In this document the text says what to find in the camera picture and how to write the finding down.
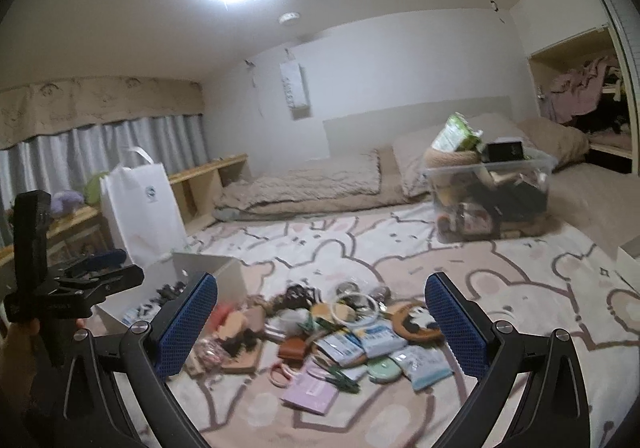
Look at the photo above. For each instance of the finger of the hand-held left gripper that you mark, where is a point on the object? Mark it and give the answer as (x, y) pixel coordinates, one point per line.
(105, 256)
(115, 280)

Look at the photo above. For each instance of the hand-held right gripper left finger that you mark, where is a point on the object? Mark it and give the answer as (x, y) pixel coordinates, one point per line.
(187, 323)

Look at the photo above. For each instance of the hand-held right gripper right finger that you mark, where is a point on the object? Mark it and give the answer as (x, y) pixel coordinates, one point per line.
(457, 323)

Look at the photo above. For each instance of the silver white medicine sachet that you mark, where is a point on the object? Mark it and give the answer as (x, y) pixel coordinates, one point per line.
(134, 313)

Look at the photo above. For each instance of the white storage box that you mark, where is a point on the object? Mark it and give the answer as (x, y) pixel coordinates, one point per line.
(220, 273)

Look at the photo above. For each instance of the person's left hand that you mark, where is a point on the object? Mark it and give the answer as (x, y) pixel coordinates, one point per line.
(17, 343)

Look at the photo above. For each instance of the round wooden panda coaster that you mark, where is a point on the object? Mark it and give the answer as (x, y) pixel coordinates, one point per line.
(415, 323)

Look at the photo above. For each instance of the white tote bag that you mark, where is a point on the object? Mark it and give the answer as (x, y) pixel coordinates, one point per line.
(142, 213)

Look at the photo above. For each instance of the white blue medicine sachet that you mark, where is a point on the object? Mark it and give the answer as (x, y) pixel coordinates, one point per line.
(382, 339)
(342, 348)
(420, 367)

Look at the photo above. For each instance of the purple plush toy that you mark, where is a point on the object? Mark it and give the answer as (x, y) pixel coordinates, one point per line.
(69, 202)

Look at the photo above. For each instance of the small wooden board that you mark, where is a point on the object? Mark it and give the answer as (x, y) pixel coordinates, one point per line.
(245, 360)

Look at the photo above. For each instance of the green plush toy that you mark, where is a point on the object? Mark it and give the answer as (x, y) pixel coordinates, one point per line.
(96, 188)

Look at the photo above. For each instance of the cartoon printed bed sheet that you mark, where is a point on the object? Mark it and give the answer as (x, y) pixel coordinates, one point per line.
(525, 288)

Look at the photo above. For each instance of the green oval case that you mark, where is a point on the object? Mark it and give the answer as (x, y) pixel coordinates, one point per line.
(383, 371)

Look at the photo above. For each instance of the black white bangle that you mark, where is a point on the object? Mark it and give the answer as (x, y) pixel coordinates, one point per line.
(370, 300)

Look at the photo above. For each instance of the grey window curtain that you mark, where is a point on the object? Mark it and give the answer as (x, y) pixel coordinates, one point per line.
(125, 152)

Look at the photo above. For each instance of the brown leather pouch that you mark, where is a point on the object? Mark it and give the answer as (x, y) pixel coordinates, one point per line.
(292, 349)

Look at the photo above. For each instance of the dark hair claw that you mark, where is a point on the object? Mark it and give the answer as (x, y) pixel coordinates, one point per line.
(300, 296)

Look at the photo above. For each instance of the small silver round tin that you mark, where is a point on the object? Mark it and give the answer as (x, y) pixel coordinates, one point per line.
(346, 288)

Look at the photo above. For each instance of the clear plastic storage bin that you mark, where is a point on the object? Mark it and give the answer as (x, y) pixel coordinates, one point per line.
(492, 208)

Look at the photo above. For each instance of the wooden bedside shelf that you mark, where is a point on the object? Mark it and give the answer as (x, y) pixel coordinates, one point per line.
(200, 180)

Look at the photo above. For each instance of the green plastic clip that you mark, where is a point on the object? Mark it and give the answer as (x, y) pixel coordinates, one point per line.
(342, 379)

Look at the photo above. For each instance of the purple notebook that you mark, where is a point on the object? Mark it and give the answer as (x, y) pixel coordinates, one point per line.
(310, 390)

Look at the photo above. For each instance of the beige curtain valance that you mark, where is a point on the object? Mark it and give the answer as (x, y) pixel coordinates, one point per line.
(100, 100)

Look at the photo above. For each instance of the beige fuzzy pillow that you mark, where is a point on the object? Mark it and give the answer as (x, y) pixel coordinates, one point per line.
(560, 140)
(415, 152)

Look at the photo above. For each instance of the folded beige fuzzy blanket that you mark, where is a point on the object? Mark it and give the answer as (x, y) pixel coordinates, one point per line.
(300, 188)

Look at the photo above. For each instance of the small black box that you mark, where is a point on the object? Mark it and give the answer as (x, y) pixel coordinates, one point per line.
(504, 151)

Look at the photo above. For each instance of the green snack packet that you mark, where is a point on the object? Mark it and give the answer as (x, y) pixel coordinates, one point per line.
(455, 132)

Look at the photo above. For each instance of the pink hanging clothes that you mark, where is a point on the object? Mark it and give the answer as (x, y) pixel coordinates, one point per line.
(580, 87)

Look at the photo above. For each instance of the white smoke detector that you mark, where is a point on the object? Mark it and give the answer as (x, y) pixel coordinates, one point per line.
(288, 18)

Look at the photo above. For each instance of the white wall hanging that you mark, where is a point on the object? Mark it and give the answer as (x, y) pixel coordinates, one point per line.
(294, 87)

